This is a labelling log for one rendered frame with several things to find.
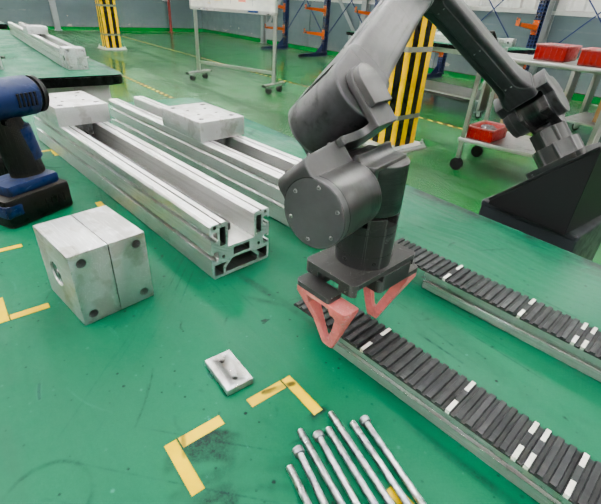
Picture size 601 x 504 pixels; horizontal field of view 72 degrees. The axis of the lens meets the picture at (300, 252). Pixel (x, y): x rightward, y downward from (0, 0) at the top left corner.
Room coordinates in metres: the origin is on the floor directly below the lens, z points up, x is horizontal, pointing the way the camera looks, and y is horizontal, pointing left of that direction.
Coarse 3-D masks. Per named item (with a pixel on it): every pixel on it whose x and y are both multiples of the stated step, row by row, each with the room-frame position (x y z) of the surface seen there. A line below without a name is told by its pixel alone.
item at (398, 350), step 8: (392, 344) 0.33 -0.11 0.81; (400, 344) 0.33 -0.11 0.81; (408, 344) 0.33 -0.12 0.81; (384, 352) 0.32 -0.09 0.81; (392, 352) 0.32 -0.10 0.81; (400, 352) 0.32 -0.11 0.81; (408, 352) 0.32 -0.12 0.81; (376, 360) 0.31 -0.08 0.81; (384, 360) 0.31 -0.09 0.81; (392, 360) 0.31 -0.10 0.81; (384, 368) 0.30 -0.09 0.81
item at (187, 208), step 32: (64, 128) 0.87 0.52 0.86; (96, 128) 0.94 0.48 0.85; (96, 160) 0.76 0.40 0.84; (128, 160) 0.70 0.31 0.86; (160, 160) 0.72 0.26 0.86; (128, 192) 0.66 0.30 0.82; (160, 192) 0.58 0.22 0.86; (192, 192) 0.65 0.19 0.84; (224, 192) 0.59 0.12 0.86; (160, 224) 0.58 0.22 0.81; (192, 224) 0.53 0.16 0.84; (224, 224) 0.49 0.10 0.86; (256, 224) 0.55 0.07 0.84; (192, 256) 0.51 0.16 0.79; (224, 256) 0.49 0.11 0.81; (256, 256) 0.53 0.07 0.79
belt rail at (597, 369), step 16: (432, 288) 0.48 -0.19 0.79; (448, 288) 0.47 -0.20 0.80; (464, 304) 0.45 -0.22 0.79; (480, 304) 0.43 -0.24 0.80; (496, 320) 0.42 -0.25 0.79; (512, 320) 0.40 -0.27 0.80; (528, 336) 0.39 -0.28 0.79; (544, 336) 0.38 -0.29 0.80; (560, 352) 0.36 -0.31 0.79; (576, 352) 0.35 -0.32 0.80; (576, 368) 0.35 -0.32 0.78; (592, 368) 0.34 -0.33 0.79
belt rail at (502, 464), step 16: (352, 352) 0.34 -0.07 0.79; (368, 368) 0.32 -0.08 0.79; (384, 384) 0.30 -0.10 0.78; (400, 384) 0.29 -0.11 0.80; (416, 400) 0.28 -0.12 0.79; (432, 416) 0.26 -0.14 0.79; (448, 416) 0.25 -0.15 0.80; (448, 432) 0.25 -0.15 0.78; (464, 432) 0.25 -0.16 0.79; (480, 448) 0.23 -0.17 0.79; (496, 464) 0.22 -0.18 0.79; (512, 464) 0.21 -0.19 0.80; (512, 480) 0.21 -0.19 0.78; (528, 480) 0.21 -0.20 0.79; (544, 496) 0.19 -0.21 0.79; (560, 496) 0.19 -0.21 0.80
